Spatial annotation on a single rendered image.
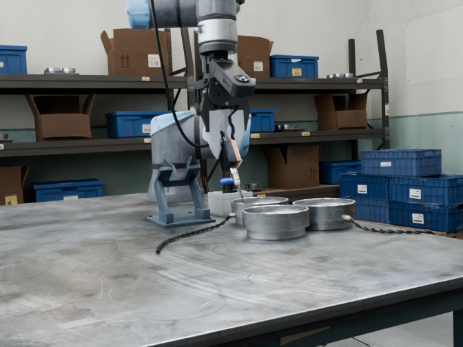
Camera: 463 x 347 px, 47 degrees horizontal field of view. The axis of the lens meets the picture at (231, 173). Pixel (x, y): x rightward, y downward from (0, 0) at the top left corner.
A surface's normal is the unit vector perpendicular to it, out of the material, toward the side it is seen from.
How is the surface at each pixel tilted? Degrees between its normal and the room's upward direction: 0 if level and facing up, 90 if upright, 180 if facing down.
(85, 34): 90
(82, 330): 0
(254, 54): 93
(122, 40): 91
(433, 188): 90
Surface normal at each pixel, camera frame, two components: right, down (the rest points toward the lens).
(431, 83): -0.89, 0.07
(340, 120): 0.29, 0.00
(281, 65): 0.49, 0.04
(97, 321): -0.04, -1.00
